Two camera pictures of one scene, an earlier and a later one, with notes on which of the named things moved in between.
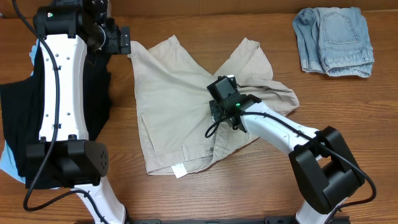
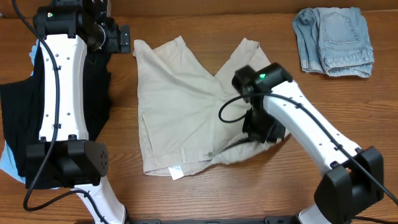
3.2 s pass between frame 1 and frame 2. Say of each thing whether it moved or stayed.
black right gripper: moved
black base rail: stayed
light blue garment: stayed
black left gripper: stayed
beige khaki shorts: moved
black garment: stayed
